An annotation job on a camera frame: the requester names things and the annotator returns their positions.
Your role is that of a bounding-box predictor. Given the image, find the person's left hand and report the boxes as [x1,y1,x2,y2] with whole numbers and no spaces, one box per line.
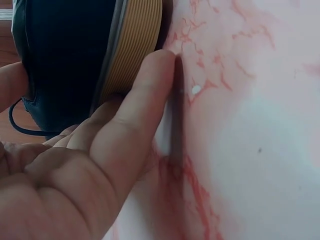
[0,49,176,240]

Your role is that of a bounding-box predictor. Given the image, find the black shoe with tan sole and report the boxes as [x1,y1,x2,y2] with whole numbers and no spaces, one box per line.
[8,0,176,138]

